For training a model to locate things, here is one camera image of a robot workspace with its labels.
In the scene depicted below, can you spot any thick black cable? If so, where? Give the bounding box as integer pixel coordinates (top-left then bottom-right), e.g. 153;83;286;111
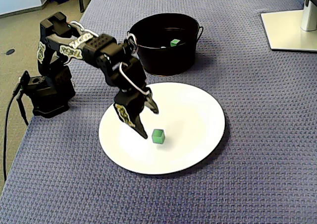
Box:
2;81;24;182

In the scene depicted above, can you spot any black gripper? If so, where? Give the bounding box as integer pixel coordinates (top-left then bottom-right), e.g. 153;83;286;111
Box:
112;57;159;140

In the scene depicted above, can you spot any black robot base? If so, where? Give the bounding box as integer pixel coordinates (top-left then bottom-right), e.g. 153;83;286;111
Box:
18;67;76;118

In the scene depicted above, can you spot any black metal bucket container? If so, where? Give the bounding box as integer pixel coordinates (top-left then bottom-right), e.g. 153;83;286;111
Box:
126;12;205;77

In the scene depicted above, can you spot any white monitor stand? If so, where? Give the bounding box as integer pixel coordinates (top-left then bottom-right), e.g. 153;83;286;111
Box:
260;0;317;53

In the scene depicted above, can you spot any white round plate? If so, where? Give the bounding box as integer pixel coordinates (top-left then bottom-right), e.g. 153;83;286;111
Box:
98;82;226;176

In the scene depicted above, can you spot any blue waffle weave cloth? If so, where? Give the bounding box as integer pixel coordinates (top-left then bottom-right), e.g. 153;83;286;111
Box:
0;0;317;224

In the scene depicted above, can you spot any thin black cable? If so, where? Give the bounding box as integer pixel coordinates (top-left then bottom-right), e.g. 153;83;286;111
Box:
16;95;30;127

